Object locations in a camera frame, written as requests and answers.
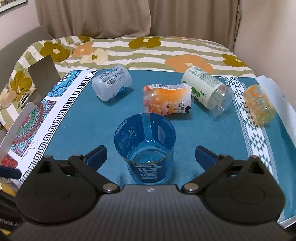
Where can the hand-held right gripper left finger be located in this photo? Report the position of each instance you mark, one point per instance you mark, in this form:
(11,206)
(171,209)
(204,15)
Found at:
(98,155)

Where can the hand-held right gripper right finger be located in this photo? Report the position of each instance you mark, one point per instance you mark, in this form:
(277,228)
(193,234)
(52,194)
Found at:
(204,155)

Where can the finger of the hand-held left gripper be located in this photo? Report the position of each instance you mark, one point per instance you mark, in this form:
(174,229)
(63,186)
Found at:
(9,172)

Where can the blue transparent cup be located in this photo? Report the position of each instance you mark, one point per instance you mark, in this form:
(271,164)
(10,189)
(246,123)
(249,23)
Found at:
(141,143)

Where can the teal patterned tablecloth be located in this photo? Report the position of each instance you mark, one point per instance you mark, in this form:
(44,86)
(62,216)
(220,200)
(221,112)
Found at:
(81,120)

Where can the white flat panel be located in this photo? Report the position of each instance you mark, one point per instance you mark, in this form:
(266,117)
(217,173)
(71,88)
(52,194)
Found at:
(16,132)

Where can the orange label plastic bottle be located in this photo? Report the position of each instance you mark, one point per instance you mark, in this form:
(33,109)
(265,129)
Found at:
(166,98)

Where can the white green label bottle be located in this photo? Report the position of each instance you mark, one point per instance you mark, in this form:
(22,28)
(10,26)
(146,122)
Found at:
(203,87)

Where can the grey white plastic bottle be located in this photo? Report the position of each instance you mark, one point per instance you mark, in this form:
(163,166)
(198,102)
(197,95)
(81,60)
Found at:
(111,82)

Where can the yellow orange clear bottle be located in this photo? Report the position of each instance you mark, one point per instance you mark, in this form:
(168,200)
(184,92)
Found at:
(259,103)

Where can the grey flat panel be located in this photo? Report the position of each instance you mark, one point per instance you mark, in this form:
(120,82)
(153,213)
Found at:
(44,76)

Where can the white paper sheet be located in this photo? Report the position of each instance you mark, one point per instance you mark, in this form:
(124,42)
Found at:
(275,90)

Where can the floral striped blanket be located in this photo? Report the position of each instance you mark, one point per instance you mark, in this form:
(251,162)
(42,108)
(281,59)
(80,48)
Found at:
(150,54)

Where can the grey headboard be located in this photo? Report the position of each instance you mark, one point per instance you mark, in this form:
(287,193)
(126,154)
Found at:
(20,44)

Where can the beige curtain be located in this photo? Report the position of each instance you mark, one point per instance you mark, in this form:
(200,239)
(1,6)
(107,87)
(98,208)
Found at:
(185,16)

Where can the framed wall picture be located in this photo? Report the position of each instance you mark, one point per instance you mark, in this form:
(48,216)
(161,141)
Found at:
(11,2)

